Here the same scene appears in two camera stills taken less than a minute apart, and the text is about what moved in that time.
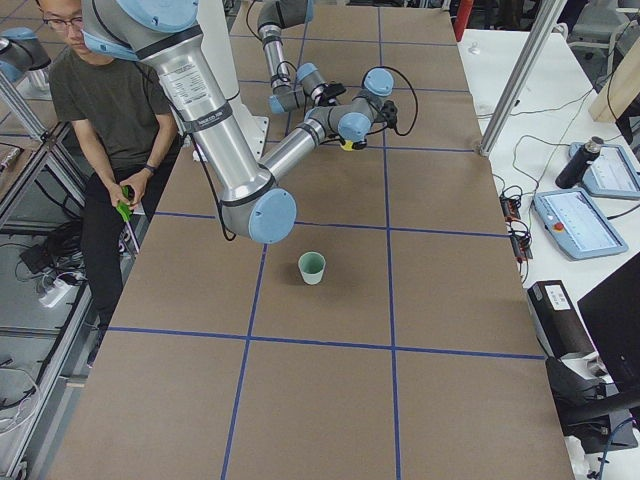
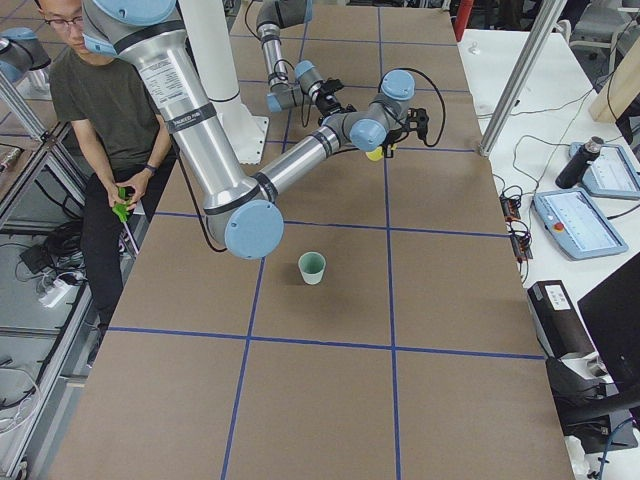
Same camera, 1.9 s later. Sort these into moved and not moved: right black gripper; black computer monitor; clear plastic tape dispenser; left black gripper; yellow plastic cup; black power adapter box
Moved: yellow plastic cup; right black gripper
Not moved: black power adapter box; clear plastic tape dispenser; black computer monitor; left black gripper
